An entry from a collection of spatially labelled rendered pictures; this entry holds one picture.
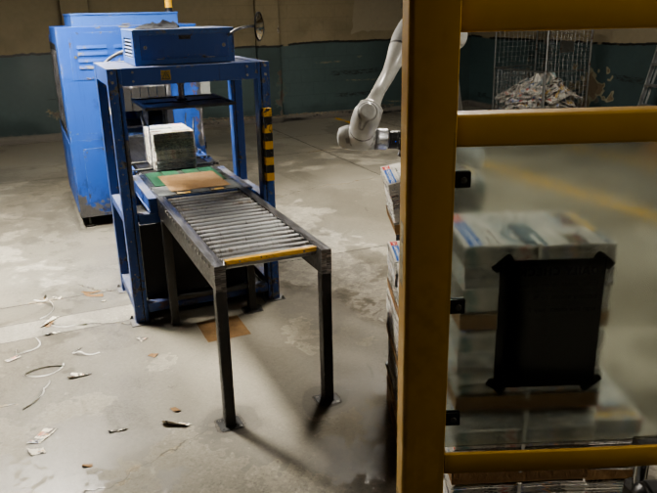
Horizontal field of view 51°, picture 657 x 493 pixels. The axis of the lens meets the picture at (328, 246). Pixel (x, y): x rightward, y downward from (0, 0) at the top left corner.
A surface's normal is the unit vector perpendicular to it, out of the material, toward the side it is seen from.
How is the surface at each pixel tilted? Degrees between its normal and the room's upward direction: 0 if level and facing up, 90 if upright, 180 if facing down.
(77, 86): 90
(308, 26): 90
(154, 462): 0
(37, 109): 90
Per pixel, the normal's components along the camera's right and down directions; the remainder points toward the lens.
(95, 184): 0.40, 0.29
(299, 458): -0.02, -0.95
